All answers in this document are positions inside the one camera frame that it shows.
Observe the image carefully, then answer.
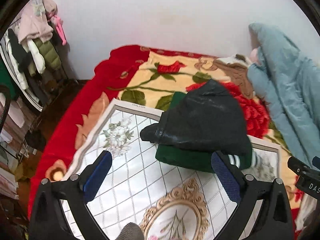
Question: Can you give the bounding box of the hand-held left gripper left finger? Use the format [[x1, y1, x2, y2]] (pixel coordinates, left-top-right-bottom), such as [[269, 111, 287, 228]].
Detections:
[[29, 151, 113, 240]]

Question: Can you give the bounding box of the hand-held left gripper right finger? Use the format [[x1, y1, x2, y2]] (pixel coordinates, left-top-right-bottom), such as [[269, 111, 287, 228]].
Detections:
[[211, 151, 295, 240]]

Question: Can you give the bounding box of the black leather jacket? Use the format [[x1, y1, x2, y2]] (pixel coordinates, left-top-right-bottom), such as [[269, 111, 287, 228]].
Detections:
[[140, 79, 253, 157]]

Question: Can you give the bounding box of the metal clothes rack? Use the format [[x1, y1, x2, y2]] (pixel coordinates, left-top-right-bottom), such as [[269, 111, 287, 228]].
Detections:
[[0, 42, 78, 113]]

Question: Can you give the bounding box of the stack of folded clothes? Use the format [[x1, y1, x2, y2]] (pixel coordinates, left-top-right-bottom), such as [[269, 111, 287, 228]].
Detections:
[[0, 92, 38, 200]]

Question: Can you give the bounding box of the white fleece towel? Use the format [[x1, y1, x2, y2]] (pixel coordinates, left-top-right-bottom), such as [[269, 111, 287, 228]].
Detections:
[[295, 195, 313, 230]]

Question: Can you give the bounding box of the white floral printed mat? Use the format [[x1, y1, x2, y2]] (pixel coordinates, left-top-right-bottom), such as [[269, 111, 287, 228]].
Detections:
[[60, 98, 280, 240]]

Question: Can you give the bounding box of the folded green striped garment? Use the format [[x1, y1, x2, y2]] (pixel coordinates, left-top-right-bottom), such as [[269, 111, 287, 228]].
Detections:
[[155, 92, 260, 173]]

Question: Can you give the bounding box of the person's grey fleece clothing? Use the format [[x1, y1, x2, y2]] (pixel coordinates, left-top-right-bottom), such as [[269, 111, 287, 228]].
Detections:
[[117, 222, 145, 240]]

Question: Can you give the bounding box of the dark cloth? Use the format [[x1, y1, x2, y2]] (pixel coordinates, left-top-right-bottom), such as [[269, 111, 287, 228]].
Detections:
[[25, 130, 47, 152]]

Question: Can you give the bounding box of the light blue quilt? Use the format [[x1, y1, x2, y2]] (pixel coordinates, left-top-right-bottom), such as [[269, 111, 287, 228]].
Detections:
[[247, 22, 320, 178]]

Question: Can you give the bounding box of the red floral blanket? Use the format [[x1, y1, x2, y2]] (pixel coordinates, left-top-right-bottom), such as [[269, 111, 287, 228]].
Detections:
[[27, 45, 320, 240]]

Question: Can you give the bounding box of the olive puffer jacket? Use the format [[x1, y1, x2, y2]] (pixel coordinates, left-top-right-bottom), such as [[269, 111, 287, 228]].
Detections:
[[27, 39, 63, 77]]

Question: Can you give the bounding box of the green hanging garment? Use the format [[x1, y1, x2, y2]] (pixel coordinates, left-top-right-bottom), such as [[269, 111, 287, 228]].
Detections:
[[0, 60, 19, 100]]

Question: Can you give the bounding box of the white puffer jacket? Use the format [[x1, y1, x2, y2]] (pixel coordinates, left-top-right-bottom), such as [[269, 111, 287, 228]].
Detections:
[[4, 34, 47, 90]]

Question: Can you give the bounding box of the black hanging garment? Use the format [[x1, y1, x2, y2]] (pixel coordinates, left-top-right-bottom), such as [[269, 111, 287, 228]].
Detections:
[[7, 29, 33, 73]]

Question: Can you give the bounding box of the bright pink hanging item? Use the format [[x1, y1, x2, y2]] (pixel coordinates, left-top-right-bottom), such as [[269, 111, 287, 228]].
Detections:
[[49, 15, 67, 46]]

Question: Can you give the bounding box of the pink knit sweater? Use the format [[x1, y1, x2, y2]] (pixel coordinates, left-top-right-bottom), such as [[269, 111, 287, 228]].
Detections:
[[19, 0, 58, 44]]

